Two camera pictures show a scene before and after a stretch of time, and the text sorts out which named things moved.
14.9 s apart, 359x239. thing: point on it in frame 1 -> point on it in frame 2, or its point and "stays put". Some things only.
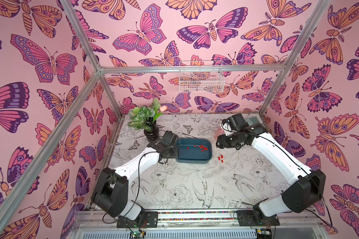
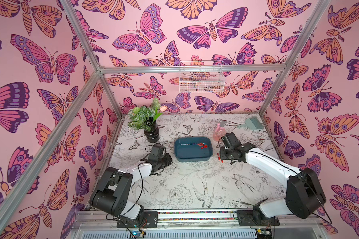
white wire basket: [199, 76] stays put
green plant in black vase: [144, 118] stays put
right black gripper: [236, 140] -> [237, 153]
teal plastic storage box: [192, 151] stays put
